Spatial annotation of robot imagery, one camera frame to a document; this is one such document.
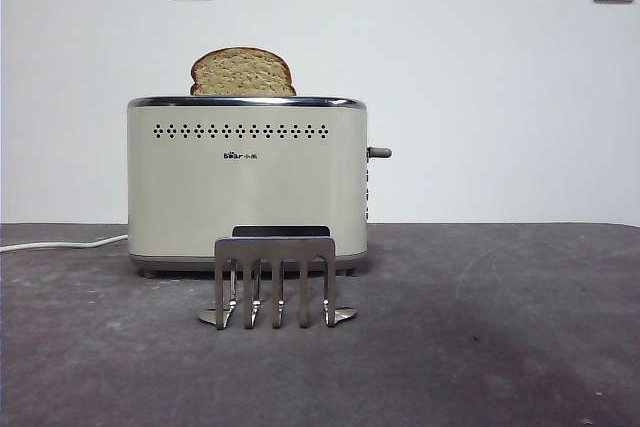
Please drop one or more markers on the brown wholegrain bread slice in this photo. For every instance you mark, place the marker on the brown wholegrain bread slice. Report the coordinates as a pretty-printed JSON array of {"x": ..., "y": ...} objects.
[{"x": 242, "y": 76}]

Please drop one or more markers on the grey toaster lever knob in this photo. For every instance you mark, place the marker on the grey toaster lever knob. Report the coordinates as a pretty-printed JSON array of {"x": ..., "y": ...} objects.
[{"x": 381, "y": 152}]

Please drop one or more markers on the steel toast rack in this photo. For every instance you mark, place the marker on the steel toast rack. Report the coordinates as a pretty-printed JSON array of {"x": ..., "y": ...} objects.
[{"x": 275, "y": 248}]

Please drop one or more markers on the cream and steel toaster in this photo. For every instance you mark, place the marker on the cream and steel toaster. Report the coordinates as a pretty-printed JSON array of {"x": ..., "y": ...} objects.
[{"x": 175, "y": 197}]

